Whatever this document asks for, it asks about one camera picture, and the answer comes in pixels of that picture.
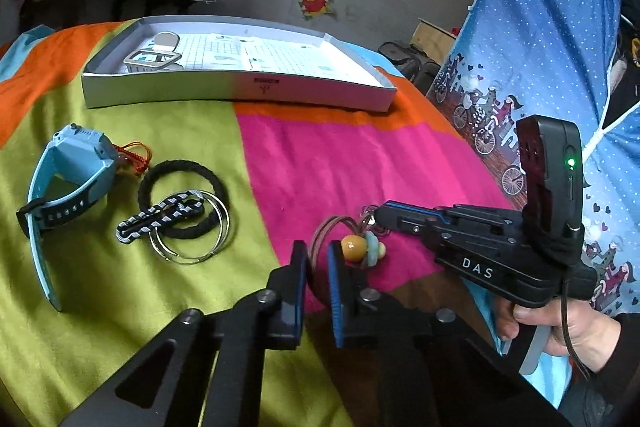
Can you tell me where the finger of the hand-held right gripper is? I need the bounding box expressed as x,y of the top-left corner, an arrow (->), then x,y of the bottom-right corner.
375,202 -> 451,240

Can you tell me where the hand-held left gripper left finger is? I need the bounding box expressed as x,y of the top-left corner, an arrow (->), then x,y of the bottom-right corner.
57,239 -> 311,427

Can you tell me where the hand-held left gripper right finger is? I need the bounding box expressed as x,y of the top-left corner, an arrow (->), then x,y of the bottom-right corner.
327,243 -> 572,427

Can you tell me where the brown beaded cord bracelet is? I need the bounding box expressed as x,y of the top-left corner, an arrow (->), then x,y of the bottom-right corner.
309,204 -> 389,304

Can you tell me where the large metal hoop ring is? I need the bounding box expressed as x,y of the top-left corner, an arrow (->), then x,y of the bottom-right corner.
151,194 -> 222,259
165,191 -> 234,266

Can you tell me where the black white braided strap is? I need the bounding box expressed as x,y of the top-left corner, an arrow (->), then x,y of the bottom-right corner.
116,189 -> 206,246

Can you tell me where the black hair tie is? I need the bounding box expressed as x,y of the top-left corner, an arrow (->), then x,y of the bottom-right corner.
137,159 -> 227,240

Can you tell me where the white cardboard box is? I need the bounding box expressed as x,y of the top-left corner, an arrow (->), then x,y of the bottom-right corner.
81,16 -> 398,112

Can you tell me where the blue smartwatch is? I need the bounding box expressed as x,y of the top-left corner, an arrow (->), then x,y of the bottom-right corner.
17,123 -> 119,312

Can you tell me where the person's right forearm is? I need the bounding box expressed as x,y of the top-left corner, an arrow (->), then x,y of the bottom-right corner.
565,312 -> 640,427

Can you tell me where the person's right hand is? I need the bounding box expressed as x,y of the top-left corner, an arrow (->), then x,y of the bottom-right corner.
492,292 -> 622,374

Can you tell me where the dark suitcase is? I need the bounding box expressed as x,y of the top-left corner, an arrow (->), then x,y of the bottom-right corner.
411,57 -> 442,96

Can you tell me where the colourful striped blanket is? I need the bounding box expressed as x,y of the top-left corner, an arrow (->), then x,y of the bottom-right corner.
0,21 -> 571,427

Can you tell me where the grey patterned suitcase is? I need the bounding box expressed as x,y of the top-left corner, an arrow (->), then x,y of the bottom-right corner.
378,40 -> 422,80

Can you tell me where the light wooden board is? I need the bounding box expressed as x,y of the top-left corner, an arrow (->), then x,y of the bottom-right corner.
410,18 -> 459,66

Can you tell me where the grid printed paper sheet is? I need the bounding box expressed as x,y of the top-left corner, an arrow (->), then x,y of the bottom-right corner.
135,31 -> 387,85

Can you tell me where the blue dotted fabric wardrobe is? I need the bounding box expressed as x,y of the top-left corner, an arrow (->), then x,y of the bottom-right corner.
426,0 -> 640,324

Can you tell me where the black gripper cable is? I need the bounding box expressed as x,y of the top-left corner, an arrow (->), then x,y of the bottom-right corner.
559,279 -> 594,382

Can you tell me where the red braided cord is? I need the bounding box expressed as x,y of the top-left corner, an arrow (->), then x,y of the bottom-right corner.
113,141 -> 152,176

